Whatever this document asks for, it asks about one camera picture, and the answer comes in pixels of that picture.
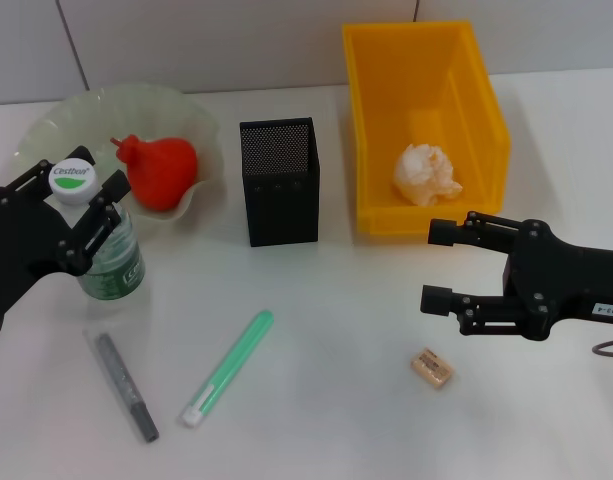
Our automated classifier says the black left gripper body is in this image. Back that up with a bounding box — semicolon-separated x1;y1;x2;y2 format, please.
0;184;90;331

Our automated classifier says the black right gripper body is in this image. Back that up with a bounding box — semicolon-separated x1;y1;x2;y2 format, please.
503;218;613;343

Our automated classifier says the red-orange soft toy orange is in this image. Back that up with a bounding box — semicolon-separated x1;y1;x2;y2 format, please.
110;132;200;214

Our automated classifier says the white paper ball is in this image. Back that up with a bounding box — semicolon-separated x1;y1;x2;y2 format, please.
393;143;465;207

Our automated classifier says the clear bottle with green label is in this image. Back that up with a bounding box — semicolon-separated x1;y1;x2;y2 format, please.
46;155;146;302

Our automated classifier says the beige eraser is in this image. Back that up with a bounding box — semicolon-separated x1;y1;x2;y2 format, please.
408;348;457;392

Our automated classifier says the pale green glass fruit plate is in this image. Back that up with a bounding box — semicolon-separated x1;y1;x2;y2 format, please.
13;83;223;224

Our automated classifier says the black mesh pen holder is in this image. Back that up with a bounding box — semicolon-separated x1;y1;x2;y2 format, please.
238;117;321;248

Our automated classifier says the grey marker pen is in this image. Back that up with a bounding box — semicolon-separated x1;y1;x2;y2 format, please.
83;327;161;444

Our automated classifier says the green and white pen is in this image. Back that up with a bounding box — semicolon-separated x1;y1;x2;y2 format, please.
178;309;276;429

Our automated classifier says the yellow plastic bin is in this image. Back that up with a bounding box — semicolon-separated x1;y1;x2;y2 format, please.
341;19;512;236

